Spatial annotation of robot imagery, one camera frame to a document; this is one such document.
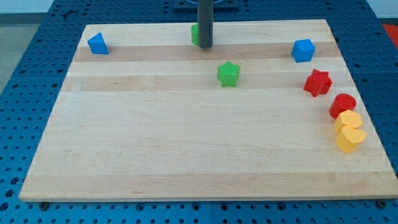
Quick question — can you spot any wooden board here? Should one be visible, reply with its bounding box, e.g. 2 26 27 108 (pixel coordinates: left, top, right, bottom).
19 19 397 202

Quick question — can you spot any grey cylindrical robot arm stick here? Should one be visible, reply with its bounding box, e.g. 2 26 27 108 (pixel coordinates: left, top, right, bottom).
197 0 213 49

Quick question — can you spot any red star block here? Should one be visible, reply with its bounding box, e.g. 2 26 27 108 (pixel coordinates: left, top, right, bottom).
303 69 333 97

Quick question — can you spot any yellow heart block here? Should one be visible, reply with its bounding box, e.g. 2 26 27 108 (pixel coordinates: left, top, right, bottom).
336 126 367 154

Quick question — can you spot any blue cube block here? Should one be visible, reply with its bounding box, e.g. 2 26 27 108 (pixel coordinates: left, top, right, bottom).
292 39 315 63

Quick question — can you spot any red object at right edge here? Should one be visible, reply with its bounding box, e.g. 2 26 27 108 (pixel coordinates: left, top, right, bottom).
382 24 398 48

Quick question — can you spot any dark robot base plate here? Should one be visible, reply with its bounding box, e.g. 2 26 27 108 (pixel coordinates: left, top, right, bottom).
171 0 239 12

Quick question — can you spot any yellow hexagon block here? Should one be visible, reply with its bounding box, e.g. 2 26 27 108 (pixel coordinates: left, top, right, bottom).
333 110 363 134

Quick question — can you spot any red cylinder block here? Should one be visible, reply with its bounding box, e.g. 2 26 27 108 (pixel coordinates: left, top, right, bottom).
329 93 357 119

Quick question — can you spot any green cylinder block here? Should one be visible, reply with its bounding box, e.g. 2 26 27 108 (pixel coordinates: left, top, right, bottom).
191 23 199 46

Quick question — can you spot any green star block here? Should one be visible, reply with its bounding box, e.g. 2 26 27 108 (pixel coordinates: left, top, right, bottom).
217 61 240 87

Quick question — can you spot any blue triangle block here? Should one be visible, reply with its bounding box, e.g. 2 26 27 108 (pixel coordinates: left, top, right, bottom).
88 33 109 55

